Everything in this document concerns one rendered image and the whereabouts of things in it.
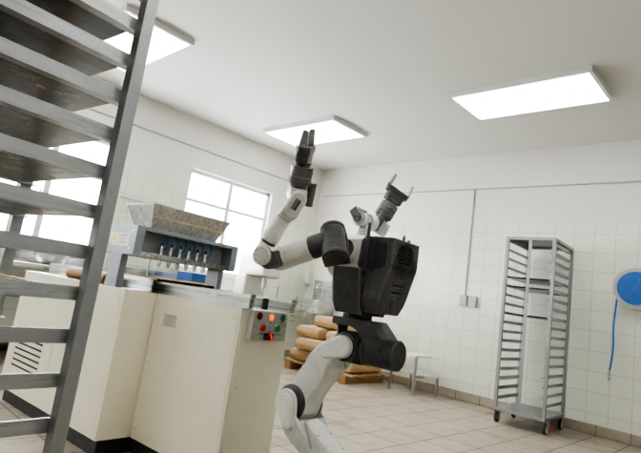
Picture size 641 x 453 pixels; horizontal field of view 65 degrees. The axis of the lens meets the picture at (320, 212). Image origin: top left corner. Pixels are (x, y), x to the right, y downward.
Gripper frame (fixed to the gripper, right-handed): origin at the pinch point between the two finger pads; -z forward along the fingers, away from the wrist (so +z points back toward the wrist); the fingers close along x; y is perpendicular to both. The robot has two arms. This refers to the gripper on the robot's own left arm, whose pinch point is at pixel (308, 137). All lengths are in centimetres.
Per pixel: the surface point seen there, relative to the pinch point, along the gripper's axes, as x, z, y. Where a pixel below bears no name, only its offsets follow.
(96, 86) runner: -85, -10, -30
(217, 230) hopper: 99, 79, -68
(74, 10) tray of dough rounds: -81, -25, -40
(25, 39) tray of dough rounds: -87, -16, -47
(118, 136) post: -85, 0, -23
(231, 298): 26, 85, -28
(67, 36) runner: -89, -19, -35
